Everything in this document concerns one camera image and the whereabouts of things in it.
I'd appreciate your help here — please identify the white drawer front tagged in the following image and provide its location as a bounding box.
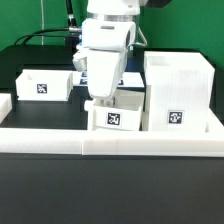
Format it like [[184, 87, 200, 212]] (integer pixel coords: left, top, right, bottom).
[[84, 89, 144, 131]]

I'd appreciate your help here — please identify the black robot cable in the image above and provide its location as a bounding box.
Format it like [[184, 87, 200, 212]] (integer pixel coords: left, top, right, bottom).
[[13, 0, 83, 46]]

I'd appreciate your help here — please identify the white foam border wall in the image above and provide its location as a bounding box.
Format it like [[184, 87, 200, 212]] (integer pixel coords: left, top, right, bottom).
[[0, 93, 224, 157]]

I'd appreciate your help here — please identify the white drawer tagged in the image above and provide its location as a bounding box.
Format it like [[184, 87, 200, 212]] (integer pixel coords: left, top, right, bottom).
[[15, 69, 73, 101], [84, 89, 144, 131]]

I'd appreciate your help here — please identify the white drawer cabinet box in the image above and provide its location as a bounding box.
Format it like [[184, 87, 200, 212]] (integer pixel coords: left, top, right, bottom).
[[142, 51, 215, 133]]

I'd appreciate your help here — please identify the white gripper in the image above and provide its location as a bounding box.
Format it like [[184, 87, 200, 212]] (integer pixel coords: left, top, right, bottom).
[[73, 18, 136, 107]]

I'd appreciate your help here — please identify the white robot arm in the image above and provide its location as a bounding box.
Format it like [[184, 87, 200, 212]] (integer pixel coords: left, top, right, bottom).
[[73, 0, 172, 102]]

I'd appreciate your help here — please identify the white marker tag sheet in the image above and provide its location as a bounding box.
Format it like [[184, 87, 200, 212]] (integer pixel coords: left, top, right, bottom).
[[73, 71, 144, 88]]

